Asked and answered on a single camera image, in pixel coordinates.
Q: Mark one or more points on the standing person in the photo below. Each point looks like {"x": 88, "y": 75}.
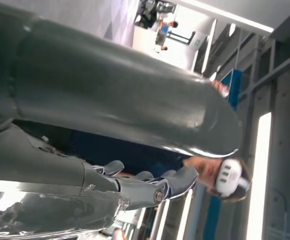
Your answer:
{"x": 205, "y": 169}

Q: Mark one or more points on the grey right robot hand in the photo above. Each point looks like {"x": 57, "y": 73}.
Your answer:
{"x": 109, "y": 96}

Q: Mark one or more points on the white VR headset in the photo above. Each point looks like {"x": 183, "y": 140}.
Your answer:
{"x": 227, "y": 177}

